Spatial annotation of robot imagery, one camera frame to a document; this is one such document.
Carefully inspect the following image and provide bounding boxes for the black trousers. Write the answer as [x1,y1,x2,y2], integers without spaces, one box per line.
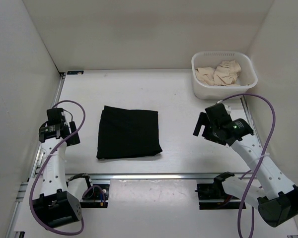
[96,106,162,160]

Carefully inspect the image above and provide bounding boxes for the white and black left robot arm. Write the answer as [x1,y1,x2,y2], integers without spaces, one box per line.
[32,108,94,228]

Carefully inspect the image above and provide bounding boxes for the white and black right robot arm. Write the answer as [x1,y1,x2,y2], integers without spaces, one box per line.
[193,103,298,228]

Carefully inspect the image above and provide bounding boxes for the beige trousers in basket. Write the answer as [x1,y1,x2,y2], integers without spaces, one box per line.
[195,60,242,87]

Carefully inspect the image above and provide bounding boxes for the white plastic laundry basket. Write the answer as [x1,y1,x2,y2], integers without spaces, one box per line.
[191,51,258,100]

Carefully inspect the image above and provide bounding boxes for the black corner label sticker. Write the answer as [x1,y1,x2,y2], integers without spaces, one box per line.
[67,70,84,75]

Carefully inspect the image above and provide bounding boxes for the white front cover board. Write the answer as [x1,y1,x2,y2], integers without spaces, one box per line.
[14,178,298,237]

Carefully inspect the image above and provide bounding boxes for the aluminium left frame rail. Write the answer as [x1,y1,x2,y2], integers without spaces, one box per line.
[4,72,66,238]

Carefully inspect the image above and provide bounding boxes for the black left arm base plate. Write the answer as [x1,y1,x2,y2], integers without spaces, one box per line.
[80,180,110,209]

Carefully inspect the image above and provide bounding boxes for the aluminium front frame rail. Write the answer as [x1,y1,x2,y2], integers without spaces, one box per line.
[31,172,273,180]

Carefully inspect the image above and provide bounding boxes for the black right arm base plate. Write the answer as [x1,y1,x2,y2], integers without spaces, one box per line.
[195,183,240,210]

